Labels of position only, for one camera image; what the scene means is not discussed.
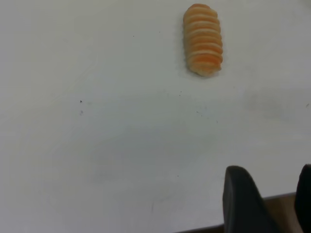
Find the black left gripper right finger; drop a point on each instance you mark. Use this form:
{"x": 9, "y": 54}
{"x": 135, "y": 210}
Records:
{"x": 305, "y": 199}

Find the striped orange bread roll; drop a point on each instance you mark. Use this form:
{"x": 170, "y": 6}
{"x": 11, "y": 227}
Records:
{"x": 202, "y": 38}

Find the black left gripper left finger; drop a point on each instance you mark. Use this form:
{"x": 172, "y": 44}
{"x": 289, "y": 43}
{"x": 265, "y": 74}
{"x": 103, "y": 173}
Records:
{"x": 243, "y": 206}

